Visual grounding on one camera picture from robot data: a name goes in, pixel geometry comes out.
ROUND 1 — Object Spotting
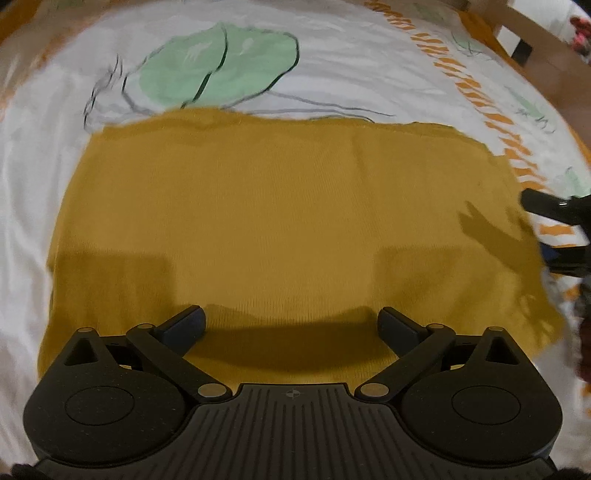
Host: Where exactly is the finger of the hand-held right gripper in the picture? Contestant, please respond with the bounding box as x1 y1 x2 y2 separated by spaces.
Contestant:
520 188 591 228
538 244 591 278

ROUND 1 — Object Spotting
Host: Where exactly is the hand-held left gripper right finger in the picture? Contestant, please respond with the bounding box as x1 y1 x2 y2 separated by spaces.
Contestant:
354 306 539 400

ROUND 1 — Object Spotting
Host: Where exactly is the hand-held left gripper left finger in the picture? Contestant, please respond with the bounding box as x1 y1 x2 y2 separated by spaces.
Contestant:
44 305 232 402

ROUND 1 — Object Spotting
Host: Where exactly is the mustard yellow knit sweater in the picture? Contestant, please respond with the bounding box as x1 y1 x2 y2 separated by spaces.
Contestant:
37 107 566 386

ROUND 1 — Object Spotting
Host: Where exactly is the red floral cloth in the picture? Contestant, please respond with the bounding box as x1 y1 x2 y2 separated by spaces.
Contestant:
569 14 591 54

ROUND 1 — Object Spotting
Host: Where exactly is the white leaf print bedsheet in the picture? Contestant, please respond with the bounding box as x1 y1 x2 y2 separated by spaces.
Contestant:
0 0 591 467

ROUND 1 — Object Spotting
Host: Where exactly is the light wooden bed frame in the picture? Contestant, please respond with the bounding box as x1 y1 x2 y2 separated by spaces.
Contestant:
480 0 591 153

